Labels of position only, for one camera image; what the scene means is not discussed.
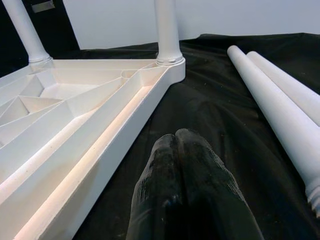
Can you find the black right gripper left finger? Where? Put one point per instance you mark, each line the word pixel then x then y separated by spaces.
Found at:
pixel 157 190

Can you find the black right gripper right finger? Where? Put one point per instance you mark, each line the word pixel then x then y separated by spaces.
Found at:
pixel 212 195

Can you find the white plastic table top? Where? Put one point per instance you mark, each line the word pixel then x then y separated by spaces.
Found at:
pixel 75 112

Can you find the white plastic table leg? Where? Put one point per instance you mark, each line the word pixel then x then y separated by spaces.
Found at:
pixel 167 30
pixel 27 30
pixel 292 82
pixel 275 107

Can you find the black shiny table cover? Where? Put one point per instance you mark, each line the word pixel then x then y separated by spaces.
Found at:
pixel 212 87

